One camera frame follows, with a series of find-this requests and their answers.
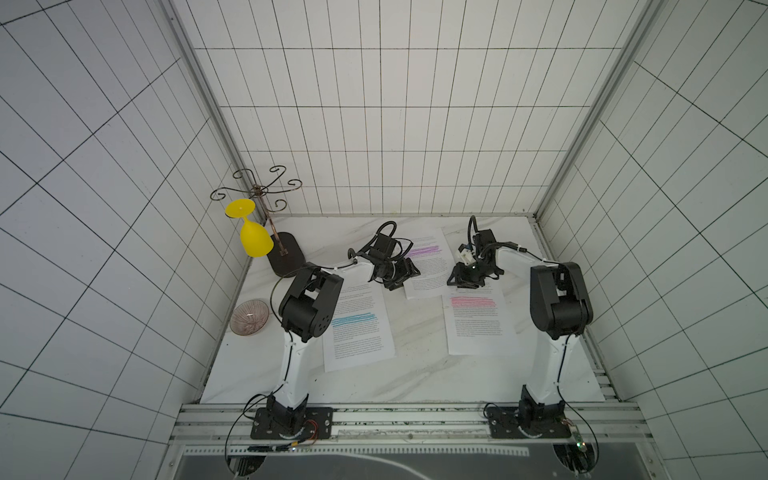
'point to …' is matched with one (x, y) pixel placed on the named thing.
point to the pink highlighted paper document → (479, 321)
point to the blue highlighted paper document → (361, 329)
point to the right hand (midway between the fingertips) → (455, 277)
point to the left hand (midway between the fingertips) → (412, 280)
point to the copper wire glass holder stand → (286, 257)
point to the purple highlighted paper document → (432, 257)
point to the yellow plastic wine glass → (254, 240)
